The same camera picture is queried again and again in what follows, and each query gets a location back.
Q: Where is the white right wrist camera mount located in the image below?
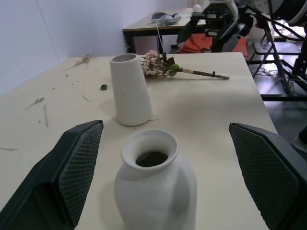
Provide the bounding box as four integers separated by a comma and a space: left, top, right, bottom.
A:
222, 0, 242, 15

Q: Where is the white tall conical vase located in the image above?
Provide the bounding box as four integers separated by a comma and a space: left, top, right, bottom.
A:
109, 53, 154, 127

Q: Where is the black metal stand frame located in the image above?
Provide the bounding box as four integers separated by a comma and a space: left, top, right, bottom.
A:
260, 21, 307, 102

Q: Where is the grey VR headset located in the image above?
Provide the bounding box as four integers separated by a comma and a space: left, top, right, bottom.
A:
151, 11, 181, 26

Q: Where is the thin dried straight stem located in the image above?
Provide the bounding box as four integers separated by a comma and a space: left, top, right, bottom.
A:
43, 104, 49, 128

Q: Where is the dried pink flower bouquet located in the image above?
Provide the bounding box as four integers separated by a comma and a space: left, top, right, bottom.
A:
140, 49, 230, 81

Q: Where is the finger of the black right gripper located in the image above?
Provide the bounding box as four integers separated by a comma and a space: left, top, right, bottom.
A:
222, 33, 242, 52
177, 17, 200, 45

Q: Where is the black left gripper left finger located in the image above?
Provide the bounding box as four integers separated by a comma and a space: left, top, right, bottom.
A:
0, 120, 105, 230

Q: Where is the grey folding chair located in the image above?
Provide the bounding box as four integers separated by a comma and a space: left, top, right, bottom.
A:
248, 28, 303, 74

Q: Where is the white round flared-neck vase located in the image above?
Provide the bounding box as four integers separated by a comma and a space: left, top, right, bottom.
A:
114, 128, 198, 230

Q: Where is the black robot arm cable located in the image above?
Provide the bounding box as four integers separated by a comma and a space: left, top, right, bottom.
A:
247, 4, 307, 40

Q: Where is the grey shoe with white sole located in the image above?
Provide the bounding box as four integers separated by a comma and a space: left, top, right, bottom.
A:
291, 125, 307, 154

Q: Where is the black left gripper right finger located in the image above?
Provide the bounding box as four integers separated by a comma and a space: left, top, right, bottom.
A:
228, 122, 307, 230

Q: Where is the small dried grass sprig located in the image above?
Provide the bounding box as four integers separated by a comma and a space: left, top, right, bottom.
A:
24, 97, 46, 110

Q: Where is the orange folded fabric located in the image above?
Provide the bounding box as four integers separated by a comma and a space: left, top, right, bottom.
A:
179, 33, 248, 55

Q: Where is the white headset cable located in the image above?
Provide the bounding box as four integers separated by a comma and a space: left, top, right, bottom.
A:
156, 23, 165, 55

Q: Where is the dried plant sprig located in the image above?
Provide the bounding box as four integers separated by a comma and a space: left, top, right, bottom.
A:
63, 53, 98, 71

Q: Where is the wooden desk with black frame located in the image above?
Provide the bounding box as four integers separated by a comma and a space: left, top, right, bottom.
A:
122, 7, 207, 55

